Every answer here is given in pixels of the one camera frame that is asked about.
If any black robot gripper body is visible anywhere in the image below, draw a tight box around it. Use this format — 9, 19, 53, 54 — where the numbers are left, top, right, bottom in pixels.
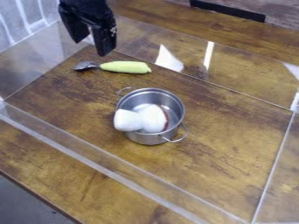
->
58, 0, 115, 25

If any yellow handled metal spoon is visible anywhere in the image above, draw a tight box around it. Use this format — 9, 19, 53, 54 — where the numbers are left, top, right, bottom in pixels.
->
73, 61, 152, 74

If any black bar in background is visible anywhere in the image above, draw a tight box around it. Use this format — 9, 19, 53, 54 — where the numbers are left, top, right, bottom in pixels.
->
189, 0, 266, 23

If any white and red plush mushroom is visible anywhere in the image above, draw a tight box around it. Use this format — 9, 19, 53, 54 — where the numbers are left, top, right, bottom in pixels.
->
113, 104, 168, 134

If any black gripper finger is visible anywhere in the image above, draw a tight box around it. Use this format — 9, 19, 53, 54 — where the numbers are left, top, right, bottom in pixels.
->
91, 20, 117, 57
58, 6, 89, 43

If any silver metal pot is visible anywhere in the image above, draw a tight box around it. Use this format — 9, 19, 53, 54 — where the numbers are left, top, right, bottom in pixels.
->
113, 87, 188, 145

